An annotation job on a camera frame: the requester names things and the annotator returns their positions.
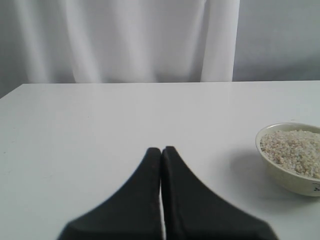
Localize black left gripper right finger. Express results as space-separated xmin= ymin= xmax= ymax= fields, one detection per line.
xmin=161 ymin=146 xmax=278 ymax=240

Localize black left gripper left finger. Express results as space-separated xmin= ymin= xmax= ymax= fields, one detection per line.
xmin=58 ymin=147 xmax=161 ymax=240

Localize small cream ceramic bowl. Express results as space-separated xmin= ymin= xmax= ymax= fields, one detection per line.
xmin=255 ymin=122 xmax=320 ymax=197

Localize uncooked rice grains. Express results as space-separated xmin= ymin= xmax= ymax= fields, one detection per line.
xmin=260 ymin=130 xmax=320 ymax=179

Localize white backdrop curtain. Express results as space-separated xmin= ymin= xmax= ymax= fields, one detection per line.
xmin=0 ymin=0 xmax=320 ymax=100

